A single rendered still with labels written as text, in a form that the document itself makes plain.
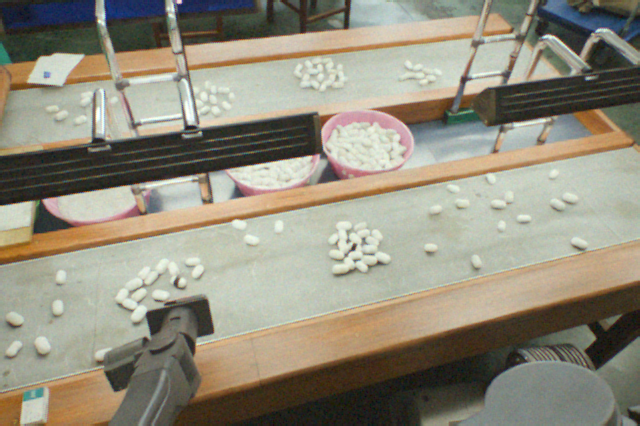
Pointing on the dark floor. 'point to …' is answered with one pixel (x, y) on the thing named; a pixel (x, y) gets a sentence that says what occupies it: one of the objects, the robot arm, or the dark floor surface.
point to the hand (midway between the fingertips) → (184, 304)
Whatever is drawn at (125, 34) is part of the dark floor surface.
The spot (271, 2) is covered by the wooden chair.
